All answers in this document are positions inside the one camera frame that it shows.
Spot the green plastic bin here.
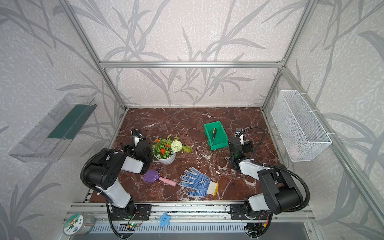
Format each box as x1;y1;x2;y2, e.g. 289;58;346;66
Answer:
204;121;229;151

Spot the black yellow screwdriver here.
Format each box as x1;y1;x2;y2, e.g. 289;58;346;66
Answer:
212;128;217;145

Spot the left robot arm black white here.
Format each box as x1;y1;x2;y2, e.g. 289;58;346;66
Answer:
80;138;153;209

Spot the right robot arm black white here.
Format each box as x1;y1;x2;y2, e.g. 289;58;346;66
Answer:
229;137;310;219

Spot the white pot with flowers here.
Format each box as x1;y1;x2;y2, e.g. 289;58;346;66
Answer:
152;134;193;165

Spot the purple pink toy shovel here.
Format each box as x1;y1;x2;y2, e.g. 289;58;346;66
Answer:
143;170;177;187

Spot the blue dotted work glove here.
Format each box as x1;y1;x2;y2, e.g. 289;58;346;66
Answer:
180;167;219;199

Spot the blue star toy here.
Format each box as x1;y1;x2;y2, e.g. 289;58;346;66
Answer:
159;213;171;228

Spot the roll of tape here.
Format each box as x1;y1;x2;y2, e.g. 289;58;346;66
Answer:
63;214;96;236

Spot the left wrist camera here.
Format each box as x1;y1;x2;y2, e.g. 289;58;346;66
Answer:
131;128;143;147

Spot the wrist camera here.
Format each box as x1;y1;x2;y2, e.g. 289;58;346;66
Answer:
131;128;143;147
235;128;244;145

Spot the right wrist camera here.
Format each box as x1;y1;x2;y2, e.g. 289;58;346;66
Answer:
235;128;244;145

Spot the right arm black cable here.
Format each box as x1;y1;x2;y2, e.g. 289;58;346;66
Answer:
239;125;311;213

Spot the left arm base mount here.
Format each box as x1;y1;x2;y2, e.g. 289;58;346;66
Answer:
109;204;152;221

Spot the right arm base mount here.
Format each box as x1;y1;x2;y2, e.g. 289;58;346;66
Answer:
225;204;272;221

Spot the white wire mesh basket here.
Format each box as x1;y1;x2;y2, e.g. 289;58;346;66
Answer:
271;90;332;162

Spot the aluminium front rail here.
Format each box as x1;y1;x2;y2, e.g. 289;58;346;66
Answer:
61;201;316;224

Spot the clear plastic wall shelf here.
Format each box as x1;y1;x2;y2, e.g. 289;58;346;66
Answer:
9;94;98;163

